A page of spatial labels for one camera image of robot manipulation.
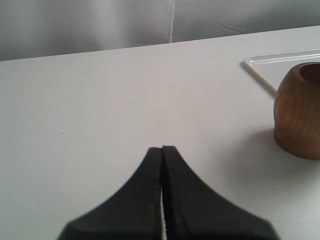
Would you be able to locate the white plastic tray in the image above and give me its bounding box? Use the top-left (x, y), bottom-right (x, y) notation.
top-left (242, 49), bottom-right (320, 98)

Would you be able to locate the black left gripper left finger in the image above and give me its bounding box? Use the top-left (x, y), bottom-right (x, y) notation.
top-left (58, 147), bottom-right (162, 240)

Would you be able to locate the wooden mortar cup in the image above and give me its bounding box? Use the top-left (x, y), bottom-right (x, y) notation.
top-left (273, 62), bottom-right (320, 160)

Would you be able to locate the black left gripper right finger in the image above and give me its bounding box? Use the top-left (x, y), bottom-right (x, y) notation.
top-left (162, 146), bottom-right (279, 240)

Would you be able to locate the white backdrop curtain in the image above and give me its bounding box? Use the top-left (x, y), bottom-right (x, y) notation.
top-left (0, 0), bottom-right (320, 61)

